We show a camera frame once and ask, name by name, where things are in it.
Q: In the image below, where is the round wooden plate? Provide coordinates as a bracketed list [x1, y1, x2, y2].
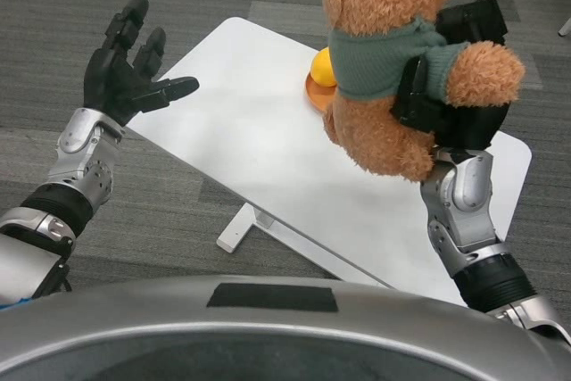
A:
[303, 75, 338, 117]

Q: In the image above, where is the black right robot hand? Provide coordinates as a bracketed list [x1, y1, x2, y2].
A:
[388, 0, 512, 151]

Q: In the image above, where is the white table base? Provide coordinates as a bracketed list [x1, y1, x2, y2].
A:
[216, 202, 393, 288]

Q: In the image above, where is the yellow orange fruit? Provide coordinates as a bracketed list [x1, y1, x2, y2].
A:
[310, 46, 338, 87]

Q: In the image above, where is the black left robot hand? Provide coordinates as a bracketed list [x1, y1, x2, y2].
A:
[81, 0, 201, 128]

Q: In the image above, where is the silver robot chest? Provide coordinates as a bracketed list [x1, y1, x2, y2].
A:
[0, 274, 571, 381]

